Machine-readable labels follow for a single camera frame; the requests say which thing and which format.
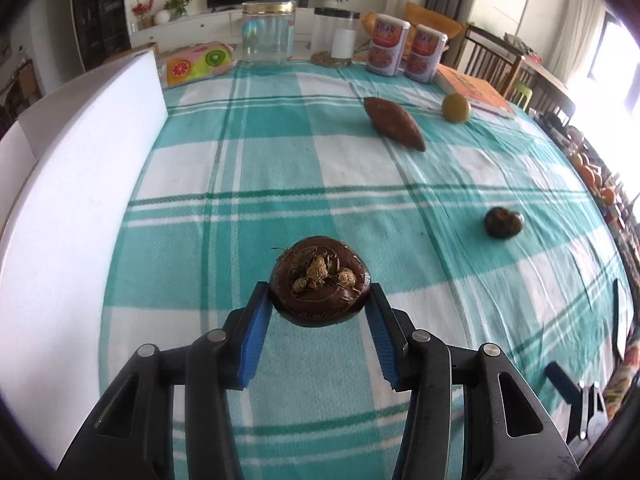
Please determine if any black wall cabinet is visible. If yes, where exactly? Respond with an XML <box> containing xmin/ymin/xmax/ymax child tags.
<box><xmin>70</xmin><ymin>0</ymin><xmax>132</xmax><ymax>68</ymax></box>

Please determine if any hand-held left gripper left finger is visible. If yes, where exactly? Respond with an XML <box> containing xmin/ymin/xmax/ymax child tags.
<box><xmin>57</xmin><ymin>281</ymin><xmax>275</xmax><ymax>480</ymax></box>

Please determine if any pile of oranges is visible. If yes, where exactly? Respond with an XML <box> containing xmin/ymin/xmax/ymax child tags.
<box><xmin>570</xmin><ymin>152</ymin><xmax>618</xmax><ymax>206</ymax></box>

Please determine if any white television cabinet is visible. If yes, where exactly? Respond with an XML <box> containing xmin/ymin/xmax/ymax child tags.
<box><xmin>129</xmin><ymin>7</ymin><xmax>321</xmax><ymax>56</ymax></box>

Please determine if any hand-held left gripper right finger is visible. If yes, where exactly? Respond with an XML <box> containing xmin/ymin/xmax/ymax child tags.
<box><xmin>364</xmin><ymin>282</ymin><xmax>581</xmax><ymax>480</ymax></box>

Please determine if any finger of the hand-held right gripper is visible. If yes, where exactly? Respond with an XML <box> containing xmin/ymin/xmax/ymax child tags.
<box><xmin>545</xmin><ymin>361</ymin><xmax>608</xmax><ymax>443</ymax></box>

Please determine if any orange lounge chair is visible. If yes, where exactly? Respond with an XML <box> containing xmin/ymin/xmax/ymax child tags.
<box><xmin>362</xmin><ymin>1</ymin><xmax>468</xmax><ymax>53</ymax></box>

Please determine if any white curtain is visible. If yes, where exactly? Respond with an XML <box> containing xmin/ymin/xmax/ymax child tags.
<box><xmin>547</xmin><ymin>0</ymin><xmax>608</xmax><ymax>81</ymax></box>

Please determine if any green plant white vase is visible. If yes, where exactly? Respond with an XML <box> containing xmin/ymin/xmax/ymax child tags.
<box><xmin>154</xmin><ymin>0</ymin><xmax>195</xmax><ymax>25</ymax></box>

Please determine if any glass jar gold lid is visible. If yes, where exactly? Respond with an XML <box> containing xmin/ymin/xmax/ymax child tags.
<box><xmin>241</xmin><ymin>1</ymin><xmax>297</xmax><ymax>66</ymax></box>

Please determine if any black smartphone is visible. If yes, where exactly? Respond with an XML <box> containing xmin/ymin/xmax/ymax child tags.
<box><xmin>612</xmin><ymin>277</ymin><xmax>630</xmax><ymax>361</ymax></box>

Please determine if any orange book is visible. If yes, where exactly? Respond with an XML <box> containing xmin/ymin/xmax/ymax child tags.
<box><xmin>434</xmin><ymin>66</ymin><xmax>517</xmax><ymax>120</ymax></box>

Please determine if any fruit print tissue box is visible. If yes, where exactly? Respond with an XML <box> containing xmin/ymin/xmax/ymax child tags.
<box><xmin>166</xmin><ymin>42</ymin><xmax>237</xmax><ymax>88</ymax></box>

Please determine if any small green fruit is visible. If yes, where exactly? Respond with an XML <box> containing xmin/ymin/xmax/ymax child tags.
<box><xmin>441</xmin><ymin>92</ymin><xmax>472</xmax><ymax>124</ymax></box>

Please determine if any wooden desk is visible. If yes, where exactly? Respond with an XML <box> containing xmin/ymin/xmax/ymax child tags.
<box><xmin>520</xmin><ymin>55</ymin><xmax>576</xmax><ymax>111</ymax></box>

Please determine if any red flower bouquet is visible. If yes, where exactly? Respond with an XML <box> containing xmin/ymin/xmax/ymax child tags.
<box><xmin>131</xmin><ymin>0</ymin><xmax>156</xmax><ymax>30</ymax></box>

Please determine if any dark wooden chair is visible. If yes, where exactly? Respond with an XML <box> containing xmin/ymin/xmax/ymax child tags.
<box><xmin>462</xmin><ymin>24</ymin><xmax>526</xmax><ymax>98</ymax></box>

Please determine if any brown water chestnut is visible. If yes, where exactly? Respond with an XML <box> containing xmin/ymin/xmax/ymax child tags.
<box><xmin>269</xmin><ymin>236</ymin><xmax>372</xmax><ymax>329</ymax></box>
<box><xmin>484</xmin><ymin>206</ymin><xmax>525</xmax><ymax>239</ymax></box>

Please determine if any patterned cushion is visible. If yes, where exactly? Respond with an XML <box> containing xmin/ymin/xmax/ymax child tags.
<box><xmin>602</xmin><ymin>335</ymin><xmax>640</xmax><ymax>421</ymax></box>

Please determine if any red label tin can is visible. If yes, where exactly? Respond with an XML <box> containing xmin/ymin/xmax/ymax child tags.
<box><xmin>404</xmin><ymin>23</ymin><xmax>447</xmax><ymax>83</ymax></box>
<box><xmin>366</xmin><ymin>13</ymin><xmax>412</xmax><ymax>77</ymax></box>

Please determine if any white foam board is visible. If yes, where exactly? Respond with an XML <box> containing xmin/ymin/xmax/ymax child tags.
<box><xmin>0</xmin><ymin>50</ymin><xmax>168</xmax><ymax>466</ymax></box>
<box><xmin>0</xmin><ymin>122</ymin><xmax>40</xmax><ymax>231</ymax></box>

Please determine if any window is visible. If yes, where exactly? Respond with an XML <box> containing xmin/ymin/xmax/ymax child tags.
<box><xmin>587</xmin><ymin>12</ymin><xmax>636</xmax><ymax>91</ymax></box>

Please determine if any sweet potato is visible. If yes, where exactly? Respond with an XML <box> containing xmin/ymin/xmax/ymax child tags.
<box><xmin>363</xmin><ymin>96</ymin><xmax>427</xmax><ymax>152</ymax></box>

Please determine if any clear jar black lid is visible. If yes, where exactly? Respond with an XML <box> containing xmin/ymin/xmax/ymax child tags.
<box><xmin>311</xmin><ymin>7</ymin><xmax>361</xmax><ymax>67</ymax></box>

